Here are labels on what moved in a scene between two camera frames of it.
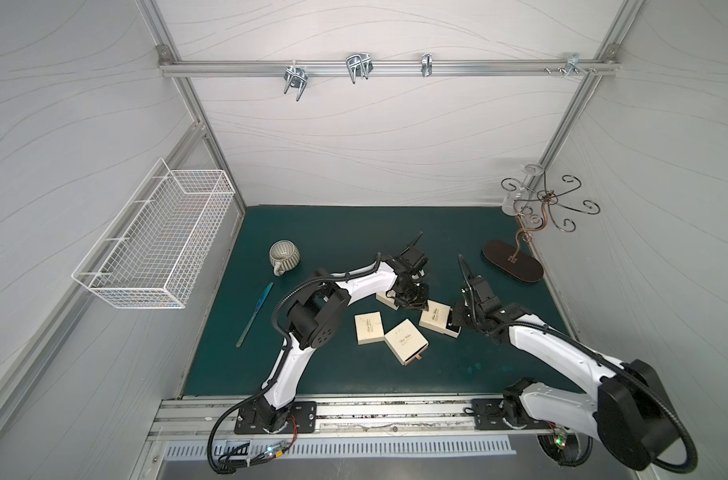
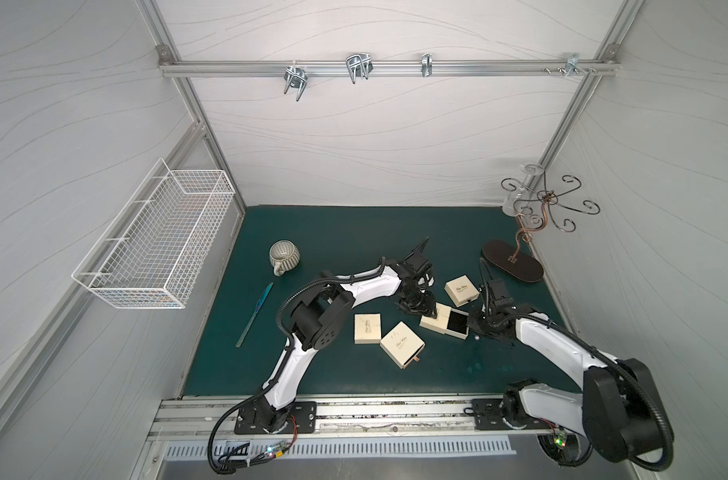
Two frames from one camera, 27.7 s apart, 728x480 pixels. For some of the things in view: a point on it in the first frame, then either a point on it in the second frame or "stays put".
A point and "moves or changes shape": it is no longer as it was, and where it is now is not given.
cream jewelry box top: [387, 301] moves or changes shape
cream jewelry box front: [406, 342] stays put
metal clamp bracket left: [296, 78] stays put
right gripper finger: [467, 273] to [487, 278]
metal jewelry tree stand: [532, 202] stays put
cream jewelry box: [438, 318] stays put
